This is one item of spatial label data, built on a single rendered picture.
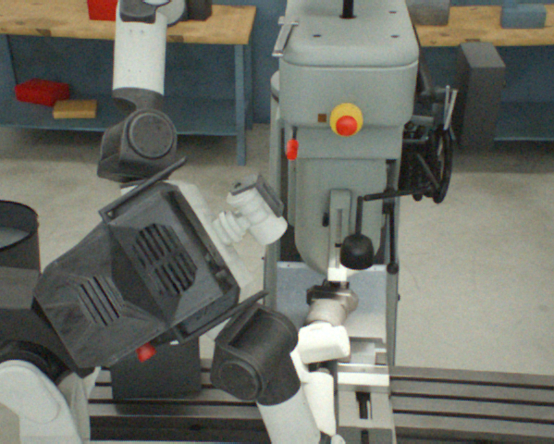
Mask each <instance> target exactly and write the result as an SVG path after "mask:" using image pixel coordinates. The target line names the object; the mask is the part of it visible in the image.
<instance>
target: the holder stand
mask: <svg viewBox="0 0 554 444"><path fill-rule="evenodd" d="M156 350H157V353H156V354H155V355H154V356H153V357H151V358H150V359H147V360H145V361H144V362H140V360H139V358H138V356H134V357H131V358H129V359H127V360H123V361H121V362H119V364H113V365H110V372H111V376H110V381H111V389H112V398H113V399H114V400H115V399H127V398H139V397H143V396H150V395H161V394H173V393H184V391H195V390H201V387H202V377H201V357H200V339H199V337H198V339H196V340H194V341H193V342H191V343H189V344H188V345H186V346H185V347H183V348H181V347H180V345H179V343H178V341H173V342H170V343H168V344H166V345H163V346H160V347H157V348H156Z"/></svg>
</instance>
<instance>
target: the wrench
mask: <svg viewBox="0 0 554 444"><path fill-rule="evenodd" d="M285 20H286V18H285V17H280V19H279V23H278V25H283V26H282V29H281V32H280V34H279V36H278V39H277V44H276V46H275V50H274V53H273V54H272V57H273V58H283V57H284V54H285V52H286V49H287V45H288V42H289V37H290V35H291V32H292V29H293V26H298V25H299V23H300V18H295V19H294V21H285Z"/></svg>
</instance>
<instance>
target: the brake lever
mask: <svg viewBox="0 0 554 444"><path fill-rule="evenodd" d="M297 131H298V127H297V126H294V125H293V126H292V128H291V136H290V141H289V142H288V143H287V158H288V159H289V160H295V159H296V158H297V155H298V150H299V143H298V142H297Z"/></svg>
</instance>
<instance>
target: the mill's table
mask: <svg viewBox="0 0 554 444"><path fill-rule="evenodd" d="M212 361H213V359H208V358H201V377H202V387H201V390H195V391H184V393H173V394H161V395H150V396H143V397H139V398H127V399H115V400H114V399H113V398H112V389H111V381H110V376H111V372H110V365H109V366H99V367H96V368H95V371H94V374H93V376H92V378H91V381H90V383H89V386H88V389H87V397H88V399H87V403H88V412H89V417H90V427H91V434H90V441H105V440H114V441H136V440H139V441H164V442H179V441H188V442H212V443H236V444H273V442H272V440H271V437H270V436H269V433H267V431H266V428H265V423H264V421H263V418H262V416H261V415H260V412H259V410H258V406H257V404H256V401H255V400H253V401H245V400H241V399H239V398H236V397H234V396H232V395H230V394H228V393H226V392H225V391H223V390H221V389H219V388H216V387H215V386H214V385H213V384H212V383H211V381H210V375H211V367H212ZM388 370H389V382H390V393H391V397H390V398H391V403H392V414H393V415H394V425H395V435H396V444H554V375H531V374H529V373H502V372H500V371H475V370H469V369H448V368H431V367H420V366H393V365H388Z"/></svg>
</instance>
